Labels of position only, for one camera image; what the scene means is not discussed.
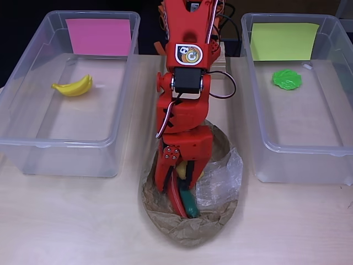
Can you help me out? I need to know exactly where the orange printed clamp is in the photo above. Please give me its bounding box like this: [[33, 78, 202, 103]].
[[153, 0, 169, 56]]

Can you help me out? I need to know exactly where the yellow toy lemon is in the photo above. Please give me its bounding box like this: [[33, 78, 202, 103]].
[[176, 162, 205, 180]]

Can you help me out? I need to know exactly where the black power cable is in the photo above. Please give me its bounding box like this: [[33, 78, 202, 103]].
[[220, 4, 241, 42]]

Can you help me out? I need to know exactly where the green toy cucumber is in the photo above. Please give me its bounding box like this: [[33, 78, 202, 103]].
[[179, 181, 201, 219]]

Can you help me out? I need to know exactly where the green toy lettuce leaf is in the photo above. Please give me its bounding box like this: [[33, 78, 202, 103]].
[[272, 69, 303, 91]]

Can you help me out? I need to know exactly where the yellow toy banana bunch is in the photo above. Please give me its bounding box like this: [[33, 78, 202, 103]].
[[51, 73, 93, 97]]

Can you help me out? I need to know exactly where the crumpled brown paper bag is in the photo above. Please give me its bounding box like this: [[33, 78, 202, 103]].
[[137, 120, 245, 248]]

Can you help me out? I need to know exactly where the black servo wire loop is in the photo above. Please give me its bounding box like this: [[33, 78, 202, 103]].
[[206, 71, 236, 99]]

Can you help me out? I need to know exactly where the yellow paper note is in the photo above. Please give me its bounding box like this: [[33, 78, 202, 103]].
[[249, 22, 320, 61]]

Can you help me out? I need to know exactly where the clear plastic bin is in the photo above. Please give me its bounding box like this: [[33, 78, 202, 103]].
[[240, 12, 353, 185], [0, 10, 141, 178]]

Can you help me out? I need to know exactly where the red toy chili pepper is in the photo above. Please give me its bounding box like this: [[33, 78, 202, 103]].
[[168, 171, 188, 219]]

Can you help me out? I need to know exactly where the pink paper note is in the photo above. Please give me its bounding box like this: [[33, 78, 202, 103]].
[[65, 18, 132, 57]]

